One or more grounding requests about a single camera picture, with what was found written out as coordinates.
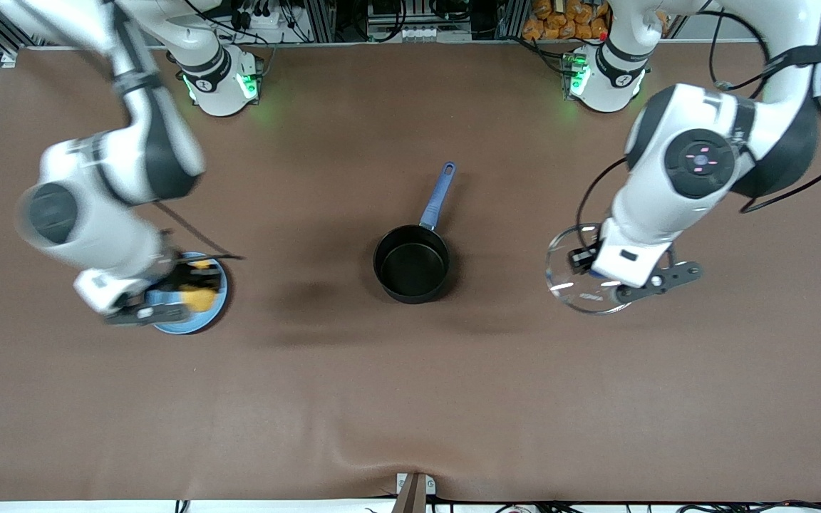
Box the yellow potato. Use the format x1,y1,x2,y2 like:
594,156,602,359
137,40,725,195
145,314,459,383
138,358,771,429
182,258,220,314

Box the glass lid with blue knob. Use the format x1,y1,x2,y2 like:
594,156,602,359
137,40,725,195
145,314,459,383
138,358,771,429
545,222,634,316

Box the blue round plate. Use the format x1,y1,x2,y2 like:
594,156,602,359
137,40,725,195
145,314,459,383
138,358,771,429
148,251,230,336

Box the small electronics box at base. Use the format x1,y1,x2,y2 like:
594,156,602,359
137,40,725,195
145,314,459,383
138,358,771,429
562,51,584,99

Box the brown table cover cloth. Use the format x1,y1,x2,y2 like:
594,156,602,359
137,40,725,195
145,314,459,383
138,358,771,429
0,41,821,503

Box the orange snack bag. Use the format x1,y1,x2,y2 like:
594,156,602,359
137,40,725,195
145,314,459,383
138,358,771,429
522,0,670,41

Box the white power strip black plugs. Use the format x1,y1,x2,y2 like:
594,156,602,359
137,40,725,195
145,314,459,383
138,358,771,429
229,0,301,31

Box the black box device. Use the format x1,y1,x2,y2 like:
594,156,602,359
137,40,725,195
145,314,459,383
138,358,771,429
368,0,418,21

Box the black saucepan with blue handle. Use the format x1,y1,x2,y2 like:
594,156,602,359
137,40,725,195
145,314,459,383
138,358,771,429
373,162,458,306

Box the black cable bundle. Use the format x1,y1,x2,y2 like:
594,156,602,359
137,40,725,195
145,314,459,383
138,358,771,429
496,501,821,513

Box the aluminium frame post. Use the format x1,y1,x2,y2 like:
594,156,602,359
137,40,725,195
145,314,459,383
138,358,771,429
500,0,531,41
304,0,338,43

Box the brown post with white clamp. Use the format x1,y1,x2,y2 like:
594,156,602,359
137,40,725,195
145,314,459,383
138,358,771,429
395,472,438,513

